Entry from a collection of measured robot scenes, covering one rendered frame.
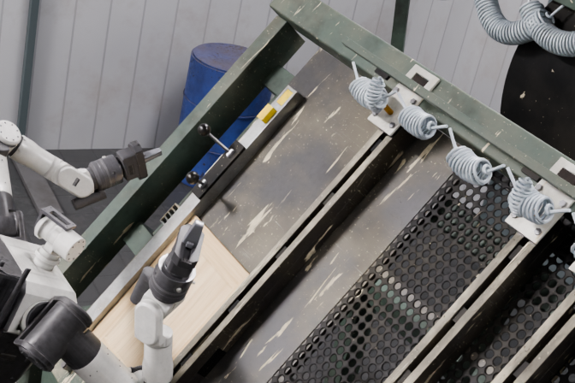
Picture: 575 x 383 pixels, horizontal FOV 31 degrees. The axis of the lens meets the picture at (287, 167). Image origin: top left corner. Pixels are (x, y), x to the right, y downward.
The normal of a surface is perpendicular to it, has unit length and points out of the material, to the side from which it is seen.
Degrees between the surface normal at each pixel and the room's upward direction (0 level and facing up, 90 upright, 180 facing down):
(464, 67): 90
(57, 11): 90
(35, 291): 47
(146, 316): 94
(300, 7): 53
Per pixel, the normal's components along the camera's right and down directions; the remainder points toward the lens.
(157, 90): 0.44, 0.46
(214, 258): -0.54, -0.48
